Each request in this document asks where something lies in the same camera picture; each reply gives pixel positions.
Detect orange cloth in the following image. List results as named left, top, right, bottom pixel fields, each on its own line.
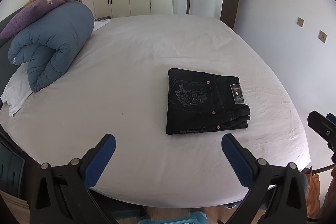
left=306, top=172, right=321, bottom=218

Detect blue rolled duvet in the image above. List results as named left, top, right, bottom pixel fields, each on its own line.
left=8, top=1, right=95, bottom=93

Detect purple pillow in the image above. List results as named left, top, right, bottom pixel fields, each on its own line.
left=1, top=0, right=65, bottom=39

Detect white bed mattress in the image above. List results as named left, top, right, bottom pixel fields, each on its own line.
left=1, top=15, right=310, bottom=208

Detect black jeans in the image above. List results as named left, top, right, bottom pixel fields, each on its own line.
left=166, top=68, right=251, bottom=135

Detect white pillow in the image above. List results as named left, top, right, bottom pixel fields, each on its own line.
left=1, top=63, right=33, bottom=117

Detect wall switch plate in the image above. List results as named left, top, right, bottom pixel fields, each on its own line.
left=297, top=17, right=305, bottom=28

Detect wall socket plate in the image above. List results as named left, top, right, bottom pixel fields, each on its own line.
left=318, top=31, right=327, bottom=43

